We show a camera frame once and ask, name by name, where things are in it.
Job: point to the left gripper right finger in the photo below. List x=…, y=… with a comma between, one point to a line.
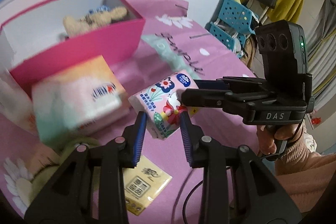
x=237, y=186

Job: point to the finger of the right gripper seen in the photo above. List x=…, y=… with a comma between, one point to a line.
x=203, y=98
x=211, y=84

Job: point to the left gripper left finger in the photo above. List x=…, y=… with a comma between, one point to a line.
x=88, y=187

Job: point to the pink floral tissue pack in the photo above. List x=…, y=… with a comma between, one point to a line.
x=162, y=104

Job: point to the yellow tissue pack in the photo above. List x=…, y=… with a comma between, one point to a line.
x=143, y=184

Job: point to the blue checked scrunchie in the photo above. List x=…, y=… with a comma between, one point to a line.
x=102, y=8

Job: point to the beige teddy bear plush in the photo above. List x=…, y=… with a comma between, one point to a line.
x=93, y=21

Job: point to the pink sleeve forearm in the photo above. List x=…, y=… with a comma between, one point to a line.
x=304, y=174

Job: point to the person right hand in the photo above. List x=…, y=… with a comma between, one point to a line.
x=267, y=139

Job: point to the pink printed table cloth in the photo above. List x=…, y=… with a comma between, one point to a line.
x=172, y=51

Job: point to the blue perforated plastic rack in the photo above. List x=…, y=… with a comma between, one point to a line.
x=232, y=23

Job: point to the pastel tissue box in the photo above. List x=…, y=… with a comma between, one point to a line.
x=78, y=101

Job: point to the pink open storage box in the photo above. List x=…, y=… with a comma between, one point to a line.
x=34, y=44

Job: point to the black right camera box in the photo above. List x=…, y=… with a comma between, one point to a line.
x=283, y=50

